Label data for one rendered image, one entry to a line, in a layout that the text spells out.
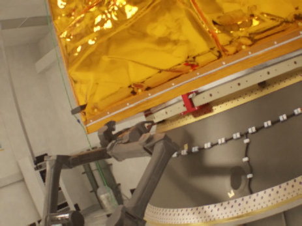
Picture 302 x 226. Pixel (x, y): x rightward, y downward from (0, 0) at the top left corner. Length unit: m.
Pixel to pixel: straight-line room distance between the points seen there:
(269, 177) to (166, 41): 0.84
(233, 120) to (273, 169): 0.32
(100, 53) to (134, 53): 0.24
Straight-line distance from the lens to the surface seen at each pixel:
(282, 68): 1.65
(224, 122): 1.72
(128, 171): 9.54
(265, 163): 1.58
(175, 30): 1.85
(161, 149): 1.31
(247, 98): 1.69
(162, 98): 1.98
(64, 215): 1.22
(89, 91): 2.22
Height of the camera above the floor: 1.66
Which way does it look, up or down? 1 degrees up
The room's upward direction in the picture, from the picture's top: 21 degrees counter-clockwise
